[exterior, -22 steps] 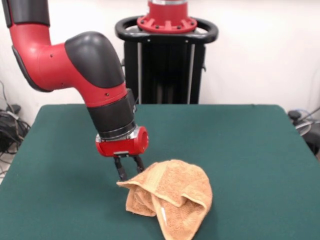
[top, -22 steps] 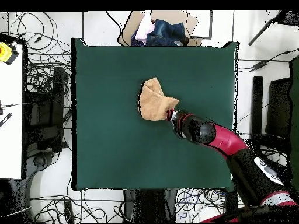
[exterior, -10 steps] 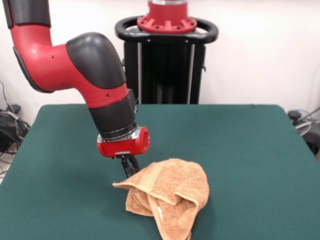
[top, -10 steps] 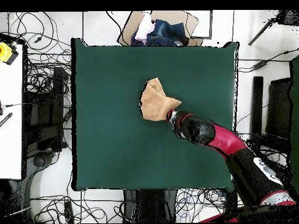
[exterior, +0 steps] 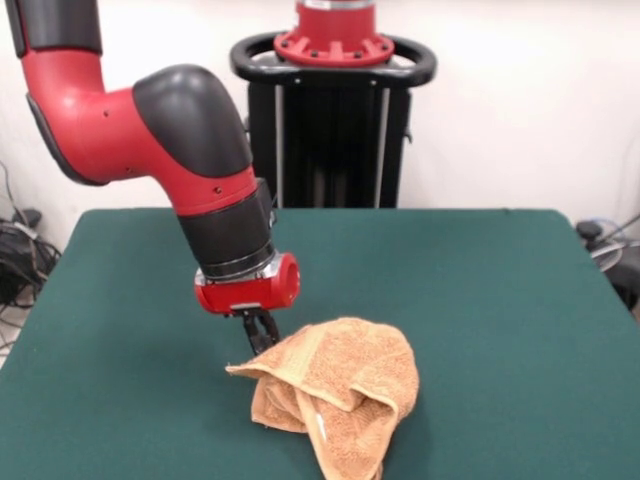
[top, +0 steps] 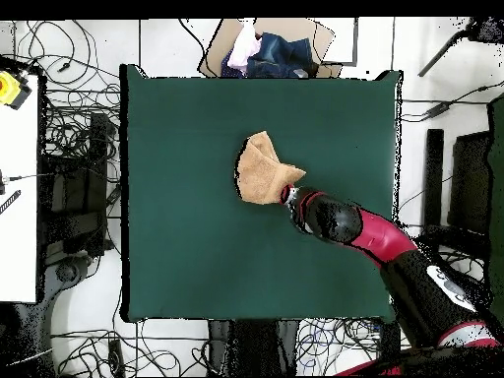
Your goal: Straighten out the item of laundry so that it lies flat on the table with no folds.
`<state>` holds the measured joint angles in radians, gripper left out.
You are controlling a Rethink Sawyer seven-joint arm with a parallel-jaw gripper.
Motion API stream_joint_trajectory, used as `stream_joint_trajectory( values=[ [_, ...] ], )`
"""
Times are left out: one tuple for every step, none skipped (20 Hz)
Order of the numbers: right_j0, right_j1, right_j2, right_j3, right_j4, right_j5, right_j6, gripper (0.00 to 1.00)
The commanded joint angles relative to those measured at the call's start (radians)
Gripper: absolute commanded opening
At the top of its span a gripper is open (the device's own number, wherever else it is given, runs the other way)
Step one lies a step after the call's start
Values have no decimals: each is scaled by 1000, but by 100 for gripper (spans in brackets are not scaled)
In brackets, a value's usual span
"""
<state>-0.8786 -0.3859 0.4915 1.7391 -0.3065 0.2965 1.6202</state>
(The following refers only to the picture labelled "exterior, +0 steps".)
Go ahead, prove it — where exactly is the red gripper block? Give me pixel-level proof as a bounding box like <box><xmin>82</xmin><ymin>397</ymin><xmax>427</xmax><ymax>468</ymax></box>
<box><xmin>193</xmin><ymin>252</ymin><xmax>302</xmax><ymax>357</ymax></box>

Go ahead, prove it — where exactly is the orange terry towel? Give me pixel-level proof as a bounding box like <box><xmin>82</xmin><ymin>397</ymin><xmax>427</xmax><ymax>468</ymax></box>
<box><xmin>224</xmin><ymin>315</ymin><xmax>420</xmax><ymax>480</ymax></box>

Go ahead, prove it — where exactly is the dark green table cloth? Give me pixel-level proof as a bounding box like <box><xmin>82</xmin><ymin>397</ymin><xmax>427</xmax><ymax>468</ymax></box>
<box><xmin>0</xmin><ymin>207</ymin><xmax>640</xmax><ymax>480</ymax></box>

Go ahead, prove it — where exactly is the grey round stand base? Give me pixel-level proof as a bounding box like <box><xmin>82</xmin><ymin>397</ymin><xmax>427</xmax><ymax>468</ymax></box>
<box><xmin>588</xmin><ymin>238</ymin><xmax>625</xmax><ymax>275</ymax></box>

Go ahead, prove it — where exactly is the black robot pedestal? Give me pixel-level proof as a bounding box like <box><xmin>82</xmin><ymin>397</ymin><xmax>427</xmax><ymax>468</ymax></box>
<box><xmin>230</xmin><ymin>31</ymin><xmax>439</xmax><ymax>210</ymax></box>

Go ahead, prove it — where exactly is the black cable tangle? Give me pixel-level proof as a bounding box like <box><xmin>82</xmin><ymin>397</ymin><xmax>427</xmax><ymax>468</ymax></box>
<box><xmin>0</xmin><ymin>159</ymin><xmax>64</xmax><ymax>351</ymax></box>

